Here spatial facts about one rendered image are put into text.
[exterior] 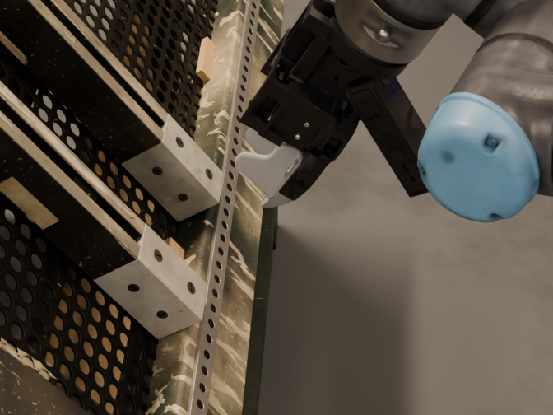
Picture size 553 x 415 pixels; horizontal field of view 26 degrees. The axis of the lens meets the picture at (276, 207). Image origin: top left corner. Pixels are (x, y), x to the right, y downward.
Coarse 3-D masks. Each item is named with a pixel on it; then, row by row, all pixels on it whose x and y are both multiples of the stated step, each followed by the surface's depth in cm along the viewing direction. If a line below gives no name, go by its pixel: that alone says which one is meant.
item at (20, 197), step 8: (0, 184) 133; (8, 184) 133; (16, 184) 132; (8, 192) 133; (16, 192) 133; (24, 192) 133; (16, 200) 134; (24, 200) 134; (32, 200) 134; (24, 208) 135; (32, 208) 135; (40, 208) 135; (32, 216) 136; (40, 216) 136; (48, 216) 135; (40, 224) 136; (48, 224) 136
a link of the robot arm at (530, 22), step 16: (496, 0) 80; (512, 0) 80; (528, 0) 80; (544, 0) 79; (480, 16) 82; (496, 16) 81; (512, 16) 79; (528, 16) 78; (544, 16) 78; (480, 32) 83; (496, 32) 78; (512, 32) 77; (528, 32) 76; (544, 32) 76
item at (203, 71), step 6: (204, 42) 192; (210, 42) 192; (204, 48) 190; (210, 48) 191; (204, 54) 189; (210, 54) 191; (198, 60) 189; (204, 60) 188; (210, 60) 190; (198, 66) 187; (204, 66) 187; (210, 66) 189; (198, 72) 186; (204, 72) 186; (210, 72) 188; (204, 78) 187
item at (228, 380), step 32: (224, 0) 203; (224, 32) 195; (224, 64) 188; (256, 64) 195; (224, 96) 181; (224, 128) 176; (256, 192) 177; (192, 224) 162; (256, 224) 173; (192, 256) 157; (256, 256) 169; (224, 288) 158; (224, 320) 154; (160, 352) 147; (192, 352) 145; (224, 352) 151; (160, 384) 143; (224, 384) 148
